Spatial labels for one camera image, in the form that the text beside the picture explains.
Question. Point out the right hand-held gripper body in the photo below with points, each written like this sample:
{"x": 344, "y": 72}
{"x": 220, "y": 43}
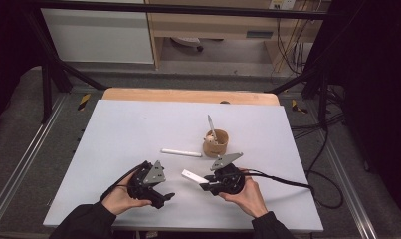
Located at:
{"x": 233, "y": 181}

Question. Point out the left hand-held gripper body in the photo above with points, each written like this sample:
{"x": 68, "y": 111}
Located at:
{"x": 141, "y": 186}

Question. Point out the white pen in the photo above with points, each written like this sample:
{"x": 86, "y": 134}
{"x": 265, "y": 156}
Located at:
{"x": 181, "y": 153}
{"x": 194, "y": 176}

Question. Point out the round wooden pen holder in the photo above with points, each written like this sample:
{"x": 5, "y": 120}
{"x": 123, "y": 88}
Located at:
{"x": 216, "y": 149}

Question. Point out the silver pen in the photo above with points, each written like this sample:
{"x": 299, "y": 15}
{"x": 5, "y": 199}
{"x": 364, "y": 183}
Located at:
{"x": 212, "y": 127}

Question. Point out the person's right hand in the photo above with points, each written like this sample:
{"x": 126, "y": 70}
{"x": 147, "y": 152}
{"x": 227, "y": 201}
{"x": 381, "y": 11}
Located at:
{"x": 249, "y": 199}

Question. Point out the person's left hand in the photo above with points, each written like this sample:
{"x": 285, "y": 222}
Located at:
{"x": 120, "y": 200}

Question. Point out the small pale figurine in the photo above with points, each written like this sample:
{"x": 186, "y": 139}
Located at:
{"x": 209, "y": 139}

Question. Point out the wooden table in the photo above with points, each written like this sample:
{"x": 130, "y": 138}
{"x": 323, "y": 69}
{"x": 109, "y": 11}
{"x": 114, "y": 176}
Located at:
{"x": 188, "y": 96}

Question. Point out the office chair base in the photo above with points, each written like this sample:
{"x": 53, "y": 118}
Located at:
{"x": 188, "y": 41}

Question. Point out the light wooden desk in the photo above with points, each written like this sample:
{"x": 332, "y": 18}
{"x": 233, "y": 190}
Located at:
{"x": 218, "y": 25}

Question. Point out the white cabinet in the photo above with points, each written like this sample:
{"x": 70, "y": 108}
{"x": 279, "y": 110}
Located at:
{"x": 98, "y": 36}

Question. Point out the aluminium floor rail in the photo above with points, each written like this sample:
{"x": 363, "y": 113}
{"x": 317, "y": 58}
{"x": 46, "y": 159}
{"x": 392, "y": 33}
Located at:
{"x": 350, "y": 192}
{"x": 25, "y": 156}

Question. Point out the black metal frame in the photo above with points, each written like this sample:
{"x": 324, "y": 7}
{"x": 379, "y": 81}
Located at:
{"x": 188, "y": 9}

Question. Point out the wall power outlet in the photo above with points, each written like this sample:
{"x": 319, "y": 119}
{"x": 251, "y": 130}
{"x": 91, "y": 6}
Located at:
{"x": 282, "y": 4}

